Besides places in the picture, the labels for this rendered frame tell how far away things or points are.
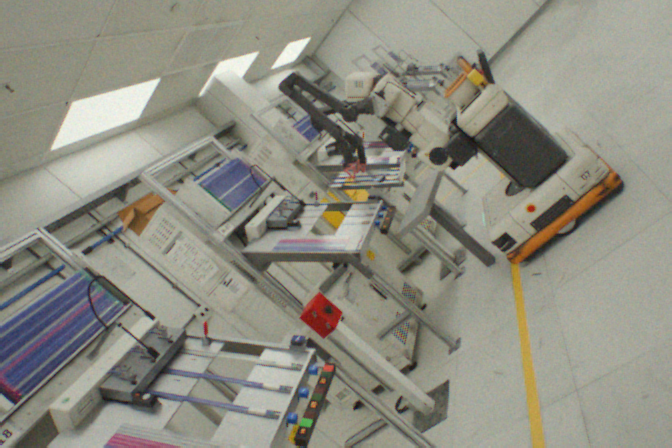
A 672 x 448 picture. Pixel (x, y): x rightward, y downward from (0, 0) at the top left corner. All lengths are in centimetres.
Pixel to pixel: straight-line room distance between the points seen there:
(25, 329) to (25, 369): 15
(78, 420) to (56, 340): 30
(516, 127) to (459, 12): 784
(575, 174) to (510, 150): 32
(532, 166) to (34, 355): 223
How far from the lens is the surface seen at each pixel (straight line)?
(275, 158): 408
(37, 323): 205
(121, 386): 191
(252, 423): 170
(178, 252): 297
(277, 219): 295
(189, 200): 290
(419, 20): 1026
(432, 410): 249
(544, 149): 250
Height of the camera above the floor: 115
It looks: 3 degrees down
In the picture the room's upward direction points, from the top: 49 degrees counter-clockwise
